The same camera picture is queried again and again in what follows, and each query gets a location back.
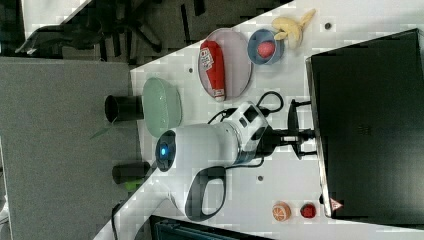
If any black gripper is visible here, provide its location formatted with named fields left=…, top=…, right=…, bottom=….
left=258, top=126, right=316, bottom=158

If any oven door with black handle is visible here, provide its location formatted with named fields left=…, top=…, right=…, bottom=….
left=287, top=99, right=317, bottom=160

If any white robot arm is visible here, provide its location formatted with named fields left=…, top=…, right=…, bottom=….
left=155, top=101, right=315, bottom=222

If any black toaster oven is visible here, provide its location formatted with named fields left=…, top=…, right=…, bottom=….
left=306, top=29, right=424, bottom=229

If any orange slice toy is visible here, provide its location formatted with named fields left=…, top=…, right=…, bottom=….
left=272, top=201, right=291, bottom=222

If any red strawberry toy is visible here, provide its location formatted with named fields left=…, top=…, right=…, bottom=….
left=300, top=203, right=317, bottom=219

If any pink fruit toy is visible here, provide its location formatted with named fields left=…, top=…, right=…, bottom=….
left=257, top=41, right=275, bottom=59

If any pink oval plate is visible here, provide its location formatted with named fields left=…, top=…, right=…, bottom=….
left=198, top=28, right=252, bottom=102

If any blue bowl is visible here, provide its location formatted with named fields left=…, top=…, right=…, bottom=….
left=247, top=29, right=285, bottom=65

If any red ketchup bottle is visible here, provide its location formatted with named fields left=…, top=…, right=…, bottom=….
left=200, top=40, right=226, bottom=102

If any yellow banana toy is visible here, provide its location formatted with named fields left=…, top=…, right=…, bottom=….
left=271, top=9, right=316, bottom=49

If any green perforated colander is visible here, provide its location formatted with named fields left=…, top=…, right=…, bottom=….
left=142, top=77, right=182, bottom=138

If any green item under cup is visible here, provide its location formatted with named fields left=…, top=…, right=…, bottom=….
left=125, top=180, right=143, bottom=191

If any black cylindrical cup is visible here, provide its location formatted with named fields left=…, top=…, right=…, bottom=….
left=105, top=95, right=144, bottom=123

